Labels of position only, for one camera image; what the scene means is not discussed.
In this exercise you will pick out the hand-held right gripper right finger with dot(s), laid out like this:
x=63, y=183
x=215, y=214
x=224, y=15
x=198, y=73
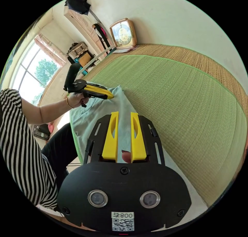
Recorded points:
x=138, y=145

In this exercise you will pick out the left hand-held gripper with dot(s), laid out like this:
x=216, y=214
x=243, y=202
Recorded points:
x=77, y=86

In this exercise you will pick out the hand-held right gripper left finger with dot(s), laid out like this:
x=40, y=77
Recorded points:
x=110, y=143

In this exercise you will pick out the light blue jeans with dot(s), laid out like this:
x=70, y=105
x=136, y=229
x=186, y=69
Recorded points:
x=91, y=116

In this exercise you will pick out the person's left forearm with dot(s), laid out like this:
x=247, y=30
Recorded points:
x=48, y=111

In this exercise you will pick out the person's right hand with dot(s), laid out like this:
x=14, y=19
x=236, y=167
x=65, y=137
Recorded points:
x=126, y=157

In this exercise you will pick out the person's left hand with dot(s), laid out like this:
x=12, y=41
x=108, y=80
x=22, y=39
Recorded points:
x=76, y=100

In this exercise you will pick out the shelf with baskets and cartons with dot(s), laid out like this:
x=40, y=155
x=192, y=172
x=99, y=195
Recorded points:
x=79, y=53

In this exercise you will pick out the bed with woven mat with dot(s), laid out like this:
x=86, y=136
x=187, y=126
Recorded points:
x=174, y=105

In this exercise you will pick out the clothes rack with clothes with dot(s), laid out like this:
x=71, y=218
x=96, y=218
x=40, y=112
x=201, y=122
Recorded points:
x=101, y=36

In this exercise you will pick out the pink table clock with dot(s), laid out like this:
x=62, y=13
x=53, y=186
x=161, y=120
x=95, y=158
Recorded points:
x=122, y=34

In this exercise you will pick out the pink curtain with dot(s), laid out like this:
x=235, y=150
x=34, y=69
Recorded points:
x=51, y=48

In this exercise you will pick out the window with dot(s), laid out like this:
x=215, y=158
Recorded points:
x=36, y=72

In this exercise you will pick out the wooden cupboard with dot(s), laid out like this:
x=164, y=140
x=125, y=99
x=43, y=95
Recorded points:
x=85, y=24

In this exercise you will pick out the person's body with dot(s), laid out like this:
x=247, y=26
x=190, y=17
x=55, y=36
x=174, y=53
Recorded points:
x=21, y=147

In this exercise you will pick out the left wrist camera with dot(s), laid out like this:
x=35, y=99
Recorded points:
x=71, y=74

